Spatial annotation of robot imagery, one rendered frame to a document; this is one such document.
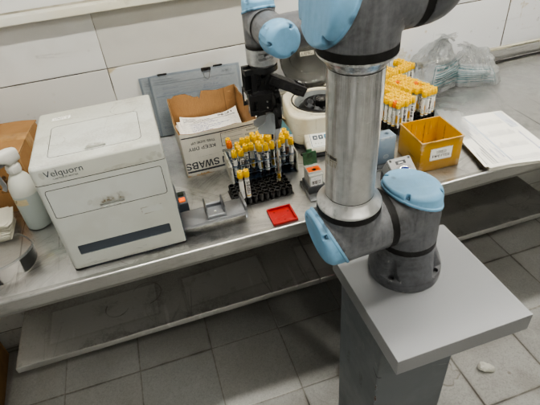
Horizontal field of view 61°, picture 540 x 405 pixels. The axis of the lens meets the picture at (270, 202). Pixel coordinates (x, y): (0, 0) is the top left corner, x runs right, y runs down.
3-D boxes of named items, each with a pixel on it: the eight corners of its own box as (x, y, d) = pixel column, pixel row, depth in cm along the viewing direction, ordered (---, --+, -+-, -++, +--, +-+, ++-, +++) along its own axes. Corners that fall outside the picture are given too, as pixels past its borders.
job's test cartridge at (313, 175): (309, 193, 127) (309, 174, 123) (304, 184, 131) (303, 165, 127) (323, 190, 128) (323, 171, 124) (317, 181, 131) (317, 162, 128)
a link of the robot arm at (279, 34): (317, 14, 90) (296, 2, 98) (264, 26, 88) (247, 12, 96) (318, 54, 95) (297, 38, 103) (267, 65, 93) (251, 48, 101)
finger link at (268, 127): (257, 144, 121) (254, 112, 115) (279, 139, 122) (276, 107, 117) (261, 149, 118) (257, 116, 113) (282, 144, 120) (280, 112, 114)
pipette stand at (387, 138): (366, 174, 134) (368, 145, 128) (354, 162, 140) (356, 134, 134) (395, 166, 137) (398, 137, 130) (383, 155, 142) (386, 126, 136)
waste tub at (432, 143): (417, 173, 133) (422, 144, 126) (396, 151, 143) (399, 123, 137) (459, 165, 135) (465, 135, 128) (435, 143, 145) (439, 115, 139)
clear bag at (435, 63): (427, 102, 168) (434, 52, 156) (390, 88, 179) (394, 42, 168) (468, 80, 179) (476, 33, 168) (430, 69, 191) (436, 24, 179)
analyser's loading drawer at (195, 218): (171, 237, 116) (167, 221, 113) (168, 222, 121) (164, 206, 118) (248, 217, 120) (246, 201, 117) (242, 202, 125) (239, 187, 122)
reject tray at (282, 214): (274, 227, 119) (273, 224, 119) (266, 211, 124) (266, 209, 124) (298, 220, 120) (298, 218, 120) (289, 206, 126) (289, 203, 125)
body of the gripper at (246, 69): (243, 107, 118) (238, 62, 111) (275, 100, 120) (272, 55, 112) (251, 120, 112) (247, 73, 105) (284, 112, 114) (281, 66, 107)
